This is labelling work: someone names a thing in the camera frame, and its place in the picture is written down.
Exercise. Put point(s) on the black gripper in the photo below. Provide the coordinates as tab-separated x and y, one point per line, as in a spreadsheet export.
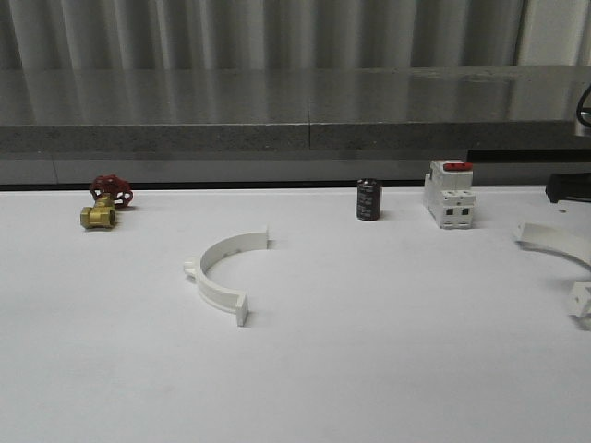
575	187

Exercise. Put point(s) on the white half-ring pipe clamp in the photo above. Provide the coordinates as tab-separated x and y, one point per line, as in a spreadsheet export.
567	244

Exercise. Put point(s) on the black cylindrical capacitor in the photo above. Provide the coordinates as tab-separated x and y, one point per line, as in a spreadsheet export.
368	199

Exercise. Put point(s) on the grey stone counter ledge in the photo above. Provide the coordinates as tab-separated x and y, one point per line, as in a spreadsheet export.
487	113

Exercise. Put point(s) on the brass valve red handwheel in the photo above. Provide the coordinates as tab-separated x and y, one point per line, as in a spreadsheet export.
109	193

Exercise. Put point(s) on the white circuit breaker red switch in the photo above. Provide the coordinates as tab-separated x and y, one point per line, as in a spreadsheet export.
447	193

